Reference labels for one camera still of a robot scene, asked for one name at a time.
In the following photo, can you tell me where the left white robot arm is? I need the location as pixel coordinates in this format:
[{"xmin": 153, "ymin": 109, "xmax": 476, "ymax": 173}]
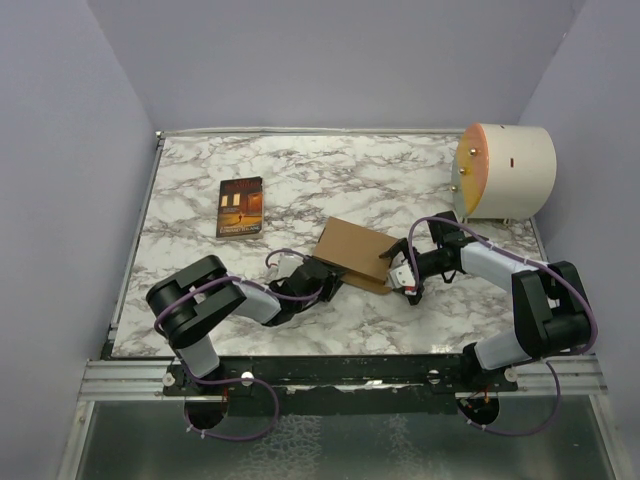
[{"xmin": 146, "ymin": 255, "xmax": 346, "ymax": 395}]

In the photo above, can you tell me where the cream cylinder with coloured face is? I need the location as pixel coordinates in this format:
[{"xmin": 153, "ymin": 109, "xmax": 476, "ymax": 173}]
[{"xmin": 450, "ymin": 123, "xmax": 557, "ymax": 221}]

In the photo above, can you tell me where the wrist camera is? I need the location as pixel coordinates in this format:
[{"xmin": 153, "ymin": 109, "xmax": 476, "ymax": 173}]
[
  {"xmin": 268, "ymin": 253, "xmax": 303, "ymax": 280},
  {"xmin": 385, "ymin": 263, "xmax": 417, "ymax": 296}
]

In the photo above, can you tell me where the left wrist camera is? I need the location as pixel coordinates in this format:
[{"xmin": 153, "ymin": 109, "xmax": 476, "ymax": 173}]
[{"xmin": 268, "ymin": 253, "xmax": 303, "ymax": 280}]

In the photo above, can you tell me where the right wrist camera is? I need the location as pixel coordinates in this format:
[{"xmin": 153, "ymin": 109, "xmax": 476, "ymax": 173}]
[{"xmin": 385, "ymin": 263, "xmax": 417, "ymax": 296}]

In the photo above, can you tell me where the dark paperback book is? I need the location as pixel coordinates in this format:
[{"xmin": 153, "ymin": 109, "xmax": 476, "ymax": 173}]
[{"xmin": 216, "ymin": 176, "xmax": 264, "ymax": 239}]

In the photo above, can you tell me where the brown cardboard box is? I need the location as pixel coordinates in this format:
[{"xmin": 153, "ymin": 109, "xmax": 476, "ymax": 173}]
[{"xmin": 312, "ymin": 217, "xmax": 398, "ymax": 295}]

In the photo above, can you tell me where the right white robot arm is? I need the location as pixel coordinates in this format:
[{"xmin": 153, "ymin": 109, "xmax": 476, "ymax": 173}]
[{"xmin": 379, "ymin": 211, "xmax": 598, "ymax": 391}]

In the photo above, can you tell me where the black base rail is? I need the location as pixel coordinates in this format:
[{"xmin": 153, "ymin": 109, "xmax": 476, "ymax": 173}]
[{"xmin": 163, "ymin": 353, "xmax": 518, "ymax": 426}]

